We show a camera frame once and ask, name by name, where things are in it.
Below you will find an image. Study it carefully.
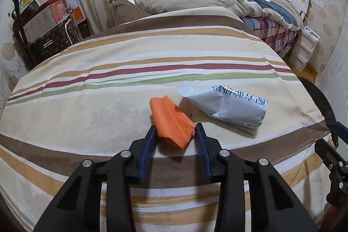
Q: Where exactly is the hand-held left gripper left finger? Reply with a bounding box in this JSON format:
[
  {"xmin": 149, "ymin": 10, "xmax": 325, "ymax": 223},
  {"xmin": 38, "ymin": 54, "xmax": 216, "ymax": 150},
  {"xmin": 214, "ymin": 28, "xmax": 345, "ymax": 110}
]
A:
[{"xmin": 33, "ymin": 125, "xmax": 157, "ymax": 232}]

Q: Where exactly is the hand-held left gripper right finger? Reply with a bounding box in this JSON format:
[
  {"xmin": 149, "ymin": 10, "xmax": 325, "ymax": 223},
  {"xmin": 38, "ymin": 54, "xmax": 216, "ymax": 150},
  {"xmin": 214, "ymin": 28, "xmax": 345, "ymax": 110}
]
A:
[{"xmin": 194, "ymin": 123, "xmax": 318, "ymax": 232}]

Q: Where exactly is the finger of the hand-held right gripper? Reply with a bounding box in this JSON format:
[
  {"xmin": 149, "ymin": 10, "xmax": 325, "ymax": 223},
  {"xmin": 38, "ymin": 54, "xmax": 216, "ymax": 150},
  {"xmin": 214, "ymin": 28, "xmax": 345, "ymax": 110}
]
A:
[
  {"xmin": 330, "ymin": 120, "xmax": 348, "ymax": 149},
  {"xmin": 314, "ymin": 138, "xmax": 348, "ymax": 205}
]

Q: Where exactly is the orange cloth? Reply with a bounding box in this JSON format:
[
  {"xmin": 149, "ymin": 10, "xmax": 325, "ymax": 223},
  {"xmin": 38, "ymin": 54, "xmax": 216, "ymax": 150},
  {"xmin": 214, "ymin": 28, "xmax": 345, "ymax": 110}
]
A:
[{"xmin": 149, "ymin": 95, "xmax": 197, "ymax": 149}]

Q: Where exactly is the bin with black liner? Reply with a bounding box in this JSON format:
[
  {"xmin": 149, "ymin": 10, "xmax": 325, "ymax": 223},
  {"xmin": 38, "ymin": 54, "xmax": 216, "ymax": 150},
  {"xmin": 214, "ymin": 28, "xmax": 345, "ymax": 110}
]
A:
[{"xmin": 298, "ymin": 76, "xmax": 338, "ymax": 126}]

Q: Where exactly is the white mailer bag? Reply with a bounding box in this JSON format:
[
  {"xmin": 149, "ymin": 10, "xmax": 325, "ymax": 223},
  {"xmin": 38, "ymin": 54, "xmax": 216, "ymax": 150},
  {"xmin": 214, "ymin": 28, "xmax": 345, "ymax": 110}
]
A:
[{"xmin": 176, "ymin": 85, "xmax": 269, "ymax": 137}]

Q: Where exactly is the striped cloth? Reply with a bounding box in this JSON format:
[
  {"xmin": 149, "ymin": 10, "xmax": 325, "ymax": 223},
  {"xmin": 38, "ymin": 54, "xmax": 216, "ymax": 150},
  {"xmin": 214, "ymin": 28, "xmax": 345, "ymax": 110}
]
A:
[{"xmin": 0, "ymin": 6, "xmax": 331, "ymax": 232}]

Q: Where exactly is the white wardrobe door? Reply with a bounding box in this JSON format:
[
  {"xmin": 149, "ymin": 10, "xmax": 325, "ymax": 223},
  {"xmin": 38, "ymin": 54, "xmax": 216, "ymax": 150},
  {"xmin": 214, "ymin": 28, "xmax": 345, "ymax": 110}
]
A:
[{"xmin": 318, "ymin": 12, "xmax": 348, "ymax": 124}]

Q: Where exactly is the white plastic drawer unit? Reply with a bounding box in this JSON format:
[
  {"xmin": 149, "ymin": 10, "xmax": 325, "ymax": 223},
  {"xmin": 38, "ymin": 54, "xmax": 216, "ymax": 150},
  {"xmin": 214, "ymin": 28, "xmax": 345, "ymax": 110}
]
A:
[{"xmin": 288, "ymin": 26, "xmax": 320, "ymax": 71}]

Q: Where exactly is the plaid bed sheet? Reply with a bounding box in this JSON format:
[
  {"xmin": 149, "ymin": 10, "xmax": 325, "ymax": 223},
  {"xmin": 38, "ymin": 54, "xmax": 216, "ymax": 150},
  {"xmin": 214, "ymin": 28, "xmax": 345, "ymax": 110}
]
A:
[{"xmin": 241, "ymin": 16, "xmax": 298, "ymax": 54}]

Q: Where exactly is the brown patterned luggage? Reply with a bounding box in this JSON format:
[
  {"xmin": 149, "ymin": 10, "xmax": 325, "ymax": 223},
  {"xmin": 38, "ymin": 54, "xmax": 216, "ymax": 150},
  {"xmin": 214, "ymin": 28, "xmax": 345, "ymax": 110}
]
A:
[{"xmin": 27, "ymin": 18, "xmax": 80, "ymax": 70}]

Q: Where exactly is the small white and orange box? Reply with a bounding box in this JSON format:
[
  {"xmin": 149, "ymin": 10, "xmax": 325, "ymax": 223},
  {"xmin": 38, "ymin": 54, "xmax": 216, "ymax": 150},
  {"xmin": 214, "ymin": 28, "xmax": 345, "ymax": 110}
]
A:
[{"xmin": 65, "ymin": 0, "xmax": 87, "ymax": 25}]

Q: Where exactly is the large white and orange box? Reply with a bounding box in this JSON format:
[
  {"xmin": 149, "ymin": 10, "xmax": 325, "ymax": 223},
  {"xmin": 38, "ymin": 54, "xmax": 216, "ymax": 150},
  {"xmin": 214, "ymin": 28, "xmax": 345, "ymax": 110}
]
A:
[{"xmin": 23, "ymin": 0, "xmax": 67, "ymax": 41}]

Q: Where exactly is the black hand truck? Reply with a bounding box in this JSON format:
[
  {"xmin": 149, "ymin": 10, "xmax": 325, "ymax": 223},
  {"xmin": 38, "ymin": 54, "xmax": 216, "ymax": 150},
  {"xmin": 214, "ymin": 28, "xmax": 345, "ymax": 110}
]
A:
[{"xmin": 11, "ymin": 0, "xmax": 36, "ymax": 67}]

